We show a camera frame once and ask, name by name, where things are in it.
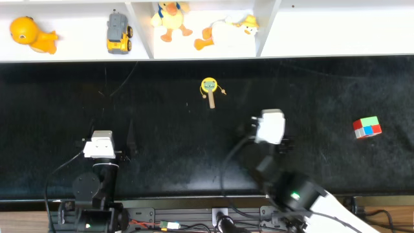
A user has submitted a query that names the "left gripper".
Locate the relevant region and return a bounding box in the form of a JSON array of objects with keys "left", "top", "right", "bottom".
[{"left": 111, "top": 118, "right": 139, "bottom": 163}]

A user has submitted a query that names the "yellow rattle drum toy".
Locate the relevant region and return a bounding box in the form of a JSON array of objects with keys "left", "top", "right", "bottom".
[{"left": 199, "top": 76, "right": 228, "bottom": 109}]

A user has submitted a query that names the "grey and yellow toy truck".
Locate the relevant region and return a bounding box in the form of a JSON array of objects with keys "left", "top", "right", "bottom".
[{"left": 106, "top": 12, "right": 134, "bottom": 55}]

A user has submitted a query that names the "white plush duck yellow hat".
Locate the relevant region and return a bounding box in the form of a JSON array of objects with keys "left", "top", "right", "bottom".
[{"left": 193, "top": 14, "right": 260, "bottom": 52}]

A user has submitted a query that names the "yellow rubber duck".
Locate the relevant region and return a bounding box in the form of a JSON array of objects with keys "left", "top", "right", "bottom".
[{"left": 8, "top": 16, "right": 60, "bottom": 55}]

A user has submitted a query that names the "white shelf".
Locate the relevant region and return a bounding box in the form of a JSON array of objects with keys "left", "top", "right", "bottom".
[{"left": 0, "top": 0, "right": 414, "bottom": 63}]

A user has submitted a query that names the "many-coloured puzzle cube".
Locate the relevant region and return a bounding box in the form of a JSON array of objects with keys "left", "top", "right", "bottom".
[{"left": 352, "top": 115, "right": 383, "bottom": 140}]

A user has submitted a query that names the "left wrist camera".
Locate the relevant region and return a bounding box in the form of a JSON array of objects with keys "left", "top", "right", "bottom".
[{"left": 82, "top": 129, "right": 117, "bottom": 160}]

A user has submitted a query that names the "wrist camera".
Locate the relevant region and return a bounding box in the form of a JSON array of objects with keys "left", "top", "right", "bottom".
[
  {"left": 251, "top": 108, "right": 287, "bottom": 146},
  {"left": 82, "top": 129, "right": 117, "bottom": 160}
]

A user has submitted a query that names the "black cable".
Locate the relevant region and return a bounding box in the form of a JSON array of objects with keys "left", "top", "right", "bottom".
[
  {"left": 220, "top": 135, "right": 269, "bottom": 224},
  {"left": 44, "top": 150, "right": 85, "bottom": 233}
]

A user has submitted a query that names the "mounting rail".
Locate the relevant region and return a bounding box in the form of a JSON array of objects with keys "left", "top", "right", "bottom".
[{"left": 0, "top": 195, "right": 414, "bottom": 233}]

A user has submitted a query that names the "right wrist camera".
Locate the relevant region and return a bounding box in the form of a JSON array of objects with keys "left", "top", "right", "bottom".
[{"left": 251, "top": 108, "right": 287, "bottom": 146}]

